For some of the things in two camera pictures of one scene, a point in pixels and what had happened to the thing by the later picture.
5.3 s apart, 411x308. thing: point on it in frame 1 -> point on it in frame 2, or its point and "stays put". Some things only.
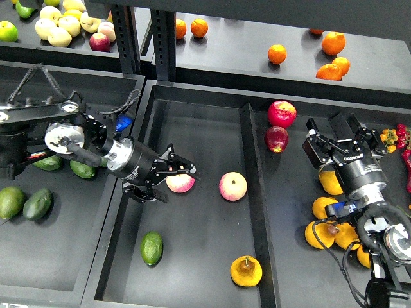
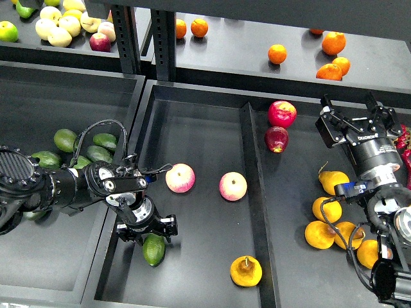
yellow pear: (318, 206) stays put
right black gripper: (361, 175) -> (377, 160)
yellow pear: (246, 271) stays put
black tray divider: (259, 209) stays put
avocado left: (49, 163) stays put
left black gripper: (135, 161) -> (147, 219)
